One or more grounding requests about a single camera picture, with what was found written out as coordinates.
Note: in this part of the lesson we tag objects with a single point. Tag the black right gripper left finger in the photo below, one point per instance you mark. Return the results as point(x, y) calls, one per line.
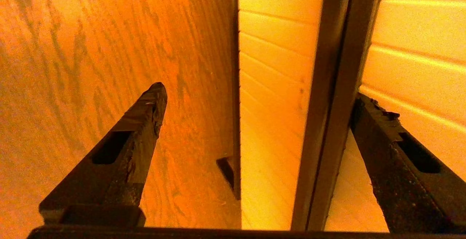
point(109, 188)

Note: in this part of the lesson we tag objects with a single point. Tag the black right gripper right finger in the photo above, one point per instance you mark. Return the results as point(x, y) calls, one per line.
point(407, 195)

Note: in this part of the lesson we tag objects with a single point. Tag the white cabinet drawer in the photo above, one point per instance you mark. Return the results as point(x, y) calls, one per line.
point(276, 49)

